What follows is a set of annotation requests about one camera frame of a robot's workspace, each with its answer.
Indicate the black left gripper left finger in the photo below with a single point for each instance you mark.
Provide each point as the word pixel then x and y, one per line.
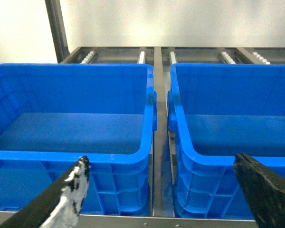
pixel 59 205

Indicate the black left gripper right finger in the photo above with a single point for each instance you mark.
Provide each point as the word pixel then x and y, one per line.
pixel 263 189

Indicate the blue plastic box left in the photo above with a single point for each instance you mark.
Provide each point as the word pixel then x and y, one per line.
pixel 52 114

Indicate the blue plastic box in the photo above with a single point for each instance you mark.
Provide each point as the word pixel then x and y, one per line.
pixel 217 111
pixel 52 114

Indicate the blue plastic box middle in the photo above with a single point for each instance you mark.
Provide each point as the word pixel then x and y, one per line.
pixel 217 111

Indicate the metal roller rack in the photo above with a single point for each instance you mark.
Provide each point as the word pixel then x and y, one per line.
pixel 38 31

